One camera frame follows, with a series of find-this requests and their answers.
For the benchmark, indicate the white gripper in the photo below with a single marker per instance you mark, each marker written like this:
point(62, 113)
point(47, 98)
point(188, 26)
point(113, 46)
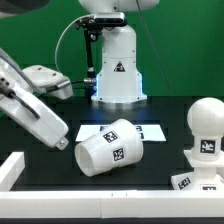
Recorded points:
point(18, 100)

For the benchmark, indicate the white lamp shade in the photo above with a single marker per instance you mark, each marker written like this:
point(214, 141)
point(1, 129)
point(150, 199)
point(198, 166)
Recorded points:
point(117, 145)

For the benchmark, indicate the white lamp bulb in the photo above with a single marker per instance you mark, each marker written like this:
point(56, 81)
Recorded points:
point(205, 118)

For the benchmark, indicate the white lamp base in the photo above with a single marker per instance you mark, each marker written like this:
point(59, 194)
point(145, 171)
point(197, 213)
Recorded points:
point(206, 175)

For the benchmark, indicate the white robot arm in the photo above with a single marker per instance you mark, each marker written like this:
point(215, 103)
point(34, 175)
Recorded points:
point(118, 82)

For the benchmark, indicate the white marker sheet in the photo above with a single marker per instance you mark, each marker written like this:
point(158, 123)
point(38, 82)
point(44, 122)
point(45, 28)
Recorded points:
point(148, 132)

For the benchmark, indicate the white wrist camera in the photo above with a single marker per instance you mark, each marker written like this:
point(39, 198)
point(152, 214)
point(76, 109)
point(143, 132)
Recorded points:
point(53, 81)

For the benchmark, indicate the black camera stand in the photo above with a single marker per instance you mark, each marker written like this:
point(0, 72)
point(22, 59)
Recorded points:
point(90, 35)

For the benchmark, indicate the grey rear camera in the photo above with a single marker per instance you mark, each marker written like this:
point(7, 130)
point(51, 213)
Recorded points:
point(110, 19)

